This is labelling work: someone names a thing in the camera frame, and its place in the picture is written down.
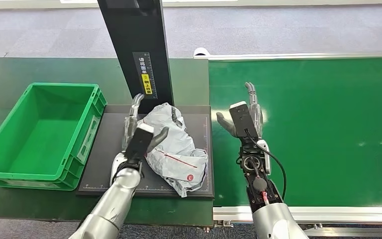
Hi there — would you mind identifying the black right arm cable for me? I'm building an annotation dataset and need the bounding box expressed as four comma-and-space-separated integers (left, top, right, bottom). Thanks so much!
244, 129, 287, 201

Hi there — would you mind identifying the white conveyor roller cap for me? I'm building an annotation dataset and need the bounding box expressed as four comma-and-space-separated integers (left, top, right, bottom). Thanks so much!
193, 47, 211, 58

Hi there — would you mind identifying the green conveyor belt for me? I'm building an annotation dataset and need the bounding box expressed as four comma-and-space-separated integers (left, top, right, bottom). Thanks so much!
208, 57, 382, 209

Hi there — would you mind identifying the lower aluminium frame bar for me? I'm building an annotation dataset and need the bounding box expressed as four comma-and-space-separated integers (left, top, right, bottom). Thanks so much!
301, 224, 382, 239

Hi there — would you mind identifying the thin aluminium conveyor rail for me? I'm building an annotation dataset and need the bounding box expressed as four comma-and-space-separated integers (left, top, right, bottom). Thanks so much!
194, 52, 382, 61

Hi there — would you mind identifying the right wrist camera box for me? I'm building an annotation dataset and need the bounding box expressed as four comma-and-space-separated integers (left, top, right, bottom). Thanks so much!
229, 101, 260, 140

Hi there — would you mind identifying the green plastic crate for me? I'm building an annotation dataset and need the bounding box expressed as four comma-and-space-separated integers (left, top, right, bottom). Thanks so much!
0, 82, 108, 192

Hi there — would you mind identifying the black and yellow column label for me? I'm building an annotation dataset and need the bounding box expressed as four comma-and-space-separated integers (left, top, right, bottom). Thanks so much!
132, 51, 159, 100

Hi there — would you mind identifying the grey plastic mailer package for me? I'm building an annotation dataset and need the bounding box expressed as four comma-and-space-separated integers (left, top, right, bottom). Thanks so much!
137, 102, 209, 198

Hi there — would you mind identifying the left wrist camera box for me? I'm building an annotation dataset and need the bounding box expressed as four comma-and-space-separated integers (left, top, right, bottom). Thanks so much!
124, 123, 155, 162

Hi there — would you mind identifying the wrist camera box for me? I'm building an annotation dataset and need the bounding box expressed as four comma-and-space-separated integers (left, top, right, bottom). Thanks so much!
229, 101, 260, 140
124, 123, 155, 162

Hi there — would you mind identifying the wide aluminium conveyor rail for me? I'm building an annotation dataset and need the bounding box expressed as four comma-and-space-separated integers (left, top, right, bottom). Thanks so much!
212, 206, 382, 225

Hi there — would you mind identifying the black scanner column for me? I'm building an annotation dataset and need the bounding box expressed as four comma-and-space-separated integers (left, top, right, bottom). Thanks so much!
97, 0, 176, 115

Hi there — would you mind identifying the black scanner platform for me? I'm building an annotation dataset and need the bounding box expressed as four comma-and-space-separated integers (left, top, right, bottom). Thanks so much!
76, 105, 215, 199

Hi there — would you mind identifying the metal conveyor bracket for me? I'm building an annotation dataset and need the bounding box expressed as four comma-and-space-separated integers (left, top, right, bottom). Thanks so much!
213, 220, 235, 229

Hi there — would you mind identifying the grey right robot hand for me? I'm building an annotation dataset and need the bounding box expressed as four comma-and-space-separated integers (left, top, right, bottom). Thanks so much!
216, 82, 265, 138

